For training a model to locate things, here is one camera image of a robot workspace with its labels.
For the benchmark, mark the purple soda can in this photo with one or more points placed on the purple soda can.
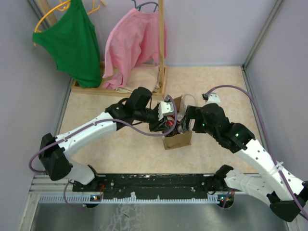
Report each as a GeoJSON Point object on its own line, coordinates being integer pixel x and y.
{"type": "Point", "coordinates": [180, 129]}

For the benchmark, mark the green tank top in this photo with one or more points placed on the green tank top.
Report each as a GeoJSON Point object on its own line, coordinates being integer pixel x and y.
{"type": "Point", "coordinates": [73, 45]}

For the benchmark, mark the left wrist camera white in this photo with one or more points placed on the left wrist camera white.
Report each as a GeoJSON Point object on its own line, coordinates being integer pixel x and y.
{"type": "Point", "coordinates": [165, 109]}

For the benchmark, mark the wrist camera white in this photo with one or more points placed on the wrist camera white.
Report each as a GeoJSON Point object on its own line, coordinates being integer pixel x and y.
{"type": "Point", "coordinates": [211, 98]}
{"type": "Point", "coordinates": [165, 109]}

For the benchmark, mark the pink t-shirt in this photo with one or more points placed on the pink t-shirt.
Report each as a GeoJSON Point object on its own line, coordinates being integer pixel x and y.
{"type": "Point", "coordinates": [133, 41]}

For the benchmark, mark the cola glass bottle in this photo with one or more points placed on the cola glass bottle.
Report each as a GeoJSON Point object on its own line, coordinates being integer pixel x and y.
{"type": "Point", "coordinates": [170, 121]}

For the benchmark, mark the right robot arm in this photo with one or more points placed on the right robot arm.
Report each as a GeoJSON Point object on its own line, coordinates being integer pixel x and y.
{"type": "Point", "coordinates": [283, 192]}

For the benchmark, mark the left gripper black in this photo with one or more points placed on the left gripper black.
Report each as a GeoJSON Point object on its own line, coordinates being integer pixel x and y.
{"type": "Point", "coordinates": [159, 125]}

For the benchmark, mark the red soda can front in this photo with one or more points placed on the red soda can front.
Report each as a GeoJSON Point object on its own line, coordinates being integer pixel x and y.
{"type": "Point", "coordinates": [180, 116]}

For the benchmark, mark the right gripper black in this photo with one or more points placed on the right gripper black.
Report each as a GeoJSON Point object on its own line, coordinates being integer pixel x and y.
{"type": "Point", "coordinates": [193, 112]}

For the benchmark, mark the beige folded cloth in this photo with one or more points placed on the beige folded cloth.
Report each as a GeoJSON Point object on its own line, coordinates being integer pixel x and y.
{"type": "Point", "coordinates": [142, 76]}

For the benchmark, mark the wooden clothes rack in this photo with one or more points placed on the wooden clothes rack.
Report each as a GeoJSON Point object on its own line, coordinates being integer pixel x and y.
{"type": "Point", "coordinates": [64, 5]}

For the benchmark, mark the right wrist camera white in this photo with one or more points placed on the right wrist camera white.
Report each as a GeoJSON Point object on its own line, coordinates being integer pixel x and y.
{"type": "Point", "coordinates": [211, 98]}

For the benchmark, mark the aluminium frame rail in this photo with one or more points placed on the aluminium frame rail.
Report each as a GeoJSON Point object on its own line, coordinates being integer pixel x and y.
{"type": "Point", "coordinates": [43, 184]}

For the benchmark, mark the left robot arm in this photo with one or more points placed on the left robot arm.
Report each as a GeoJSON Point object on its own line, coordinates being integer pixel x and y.
{"type": "Point", "coordinates": [56, 152]}

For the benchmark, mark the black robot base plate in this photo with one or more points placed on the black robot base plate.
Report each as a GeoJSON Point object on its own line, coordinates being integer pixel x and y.
{"type": "Point", "coordinates": [158, 189]}

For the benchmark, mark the grey clothes hanger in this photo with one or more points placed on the grey clothes hanger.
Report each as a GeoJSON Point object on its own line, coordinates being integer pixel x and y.
{"type": "Point", "coordinates": [138, 7]}

